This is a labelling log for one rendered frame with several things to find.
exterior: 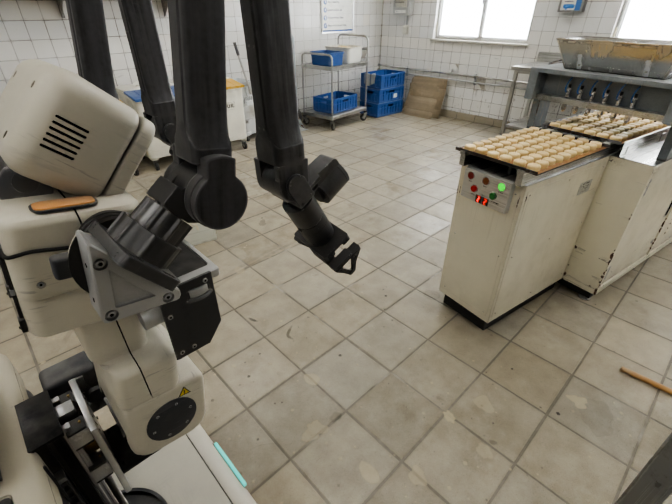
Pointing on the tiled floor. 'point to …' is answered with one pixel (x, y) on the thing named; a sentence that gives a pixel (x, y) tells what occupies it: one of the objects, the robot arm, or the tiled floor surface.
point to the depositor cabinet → (622, 221)
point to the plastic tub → (200, 234)
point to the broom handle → (646, 380)
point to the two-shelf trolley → (332, 86)
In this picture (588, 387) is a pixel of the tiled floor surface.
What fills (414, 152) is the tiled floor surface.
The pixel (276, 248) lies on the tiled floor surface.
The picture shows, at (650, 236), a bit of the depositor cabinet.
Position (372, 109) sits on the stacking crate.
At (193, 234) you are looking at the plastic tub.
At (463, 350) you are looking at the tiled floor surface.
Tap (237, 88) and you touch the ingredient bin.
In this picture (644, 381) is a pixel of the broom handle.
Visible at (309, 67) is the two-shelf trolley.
